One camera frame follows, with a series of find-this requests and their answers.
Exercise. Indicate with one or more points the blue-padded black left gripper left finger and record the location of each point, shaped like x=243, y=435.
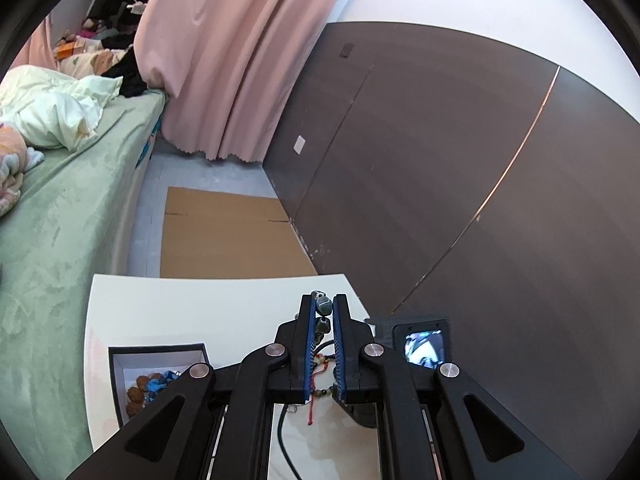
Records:
x=214, y=423

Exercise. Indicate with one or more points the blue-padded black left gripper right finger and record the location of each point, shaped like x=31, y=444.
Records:
x=433, y=424

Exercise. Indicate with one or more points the black jewelry box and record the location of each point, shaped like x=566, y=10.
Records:
x=140, y=374

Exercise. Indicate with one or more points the brown cardboard sheet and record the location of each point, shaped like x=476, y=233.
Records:
x=223, y=235

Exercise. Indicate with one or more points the green bed mattress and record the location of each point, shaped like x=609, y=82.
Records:
x=72, y=221

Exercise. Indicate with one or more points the pink fleece blanket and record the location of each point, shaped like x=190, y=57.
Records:
x=17, y=159

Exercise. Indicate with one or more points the black garment on bed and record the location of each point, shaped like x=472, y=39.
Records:
x=128, y=71

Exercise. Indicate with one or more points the pale green pillow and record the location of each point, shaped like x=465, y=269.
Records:
x=52, y=110

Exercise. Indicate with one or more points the pink curtain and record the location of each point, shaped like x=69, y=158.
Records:
x=227, y=66

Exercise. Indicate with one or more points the white wall socket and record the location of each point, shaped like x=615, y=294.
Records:
x=299, y=145

